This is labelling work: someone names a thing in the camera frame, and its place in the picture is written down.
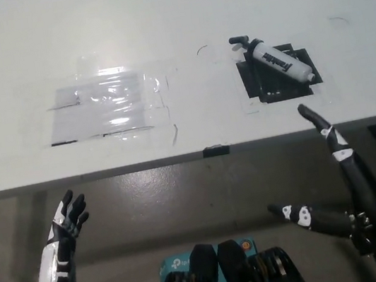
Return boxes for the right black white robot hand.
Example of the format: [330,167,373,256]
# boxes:
[252,92,376,282]

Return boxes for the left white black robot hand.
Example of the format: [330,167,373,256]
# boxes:
[40,187,95,249]

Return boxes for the white air pump black handle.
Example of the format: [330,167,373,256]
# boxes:
[228,24,317,97]

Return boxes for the teal router box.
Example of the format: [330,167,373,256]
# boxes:
[155,236,263,282]

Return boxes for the clear film over grey sheet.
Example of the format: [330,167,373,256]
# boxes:
[33,57,176,150]

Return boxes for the black tape square patch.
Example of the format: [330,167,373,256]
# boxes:
[233,38,325,108]

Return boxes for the black floor bracket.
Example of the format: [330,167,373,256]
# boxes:
[347,226,373,259]

